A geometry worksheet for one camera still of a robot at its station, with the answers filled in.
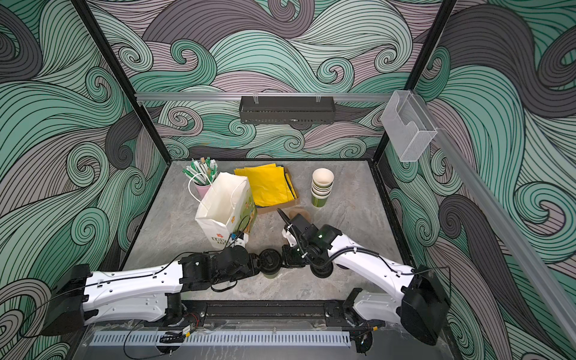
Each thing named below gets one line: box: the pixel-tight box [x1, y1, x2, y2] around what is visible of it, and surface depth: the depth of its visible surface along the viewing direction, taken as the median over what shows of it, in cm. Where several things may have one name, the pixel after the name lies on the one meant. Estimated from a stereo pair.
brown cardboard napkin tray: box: [256, 166, 301, 215], surface depth 102 cm
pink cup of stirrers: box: [182, 156, 219, 199], surface depth 94 cm
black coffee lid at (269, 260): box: [258, 248, 282, 273], surface depth 75 cm
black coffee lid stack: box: [309, 261, 334, 279], surface depth 83 cm
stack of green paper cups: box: [310, 167, 335, 208], surface depth 92 cm
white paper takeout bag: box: [195, 171, 258, 250], surface depth 79 cm
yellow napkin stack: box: [234, 162, 298, 207], surface depth 106 cm
